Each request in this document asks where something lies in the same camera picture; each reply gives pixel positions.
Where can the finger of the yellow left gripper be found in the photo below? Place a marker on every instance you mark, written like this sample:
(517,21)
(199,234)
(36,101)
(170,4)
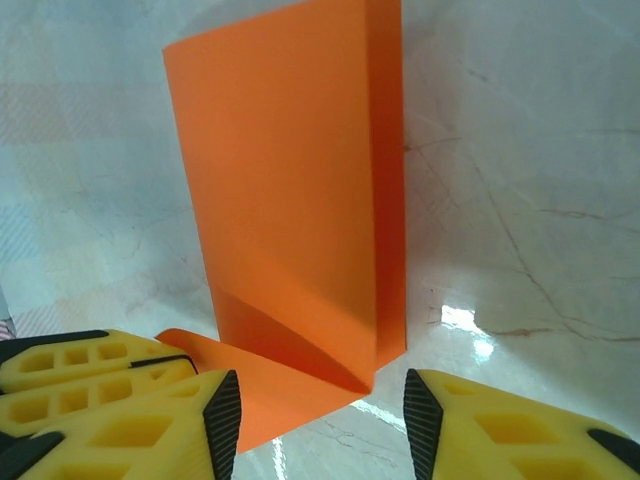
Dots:
(145,382)
(125,352)

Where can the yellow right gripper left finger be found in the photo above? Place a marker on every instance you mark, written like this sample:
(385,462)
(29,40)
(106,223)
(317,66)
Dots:
(150,435)

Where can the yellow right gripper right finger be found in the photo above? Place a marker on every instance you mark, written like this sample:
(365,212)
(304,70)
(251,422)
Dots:
(500,435)

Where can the orange cloth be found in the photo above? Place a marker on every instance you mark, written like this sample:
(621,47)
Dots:
(280,175)

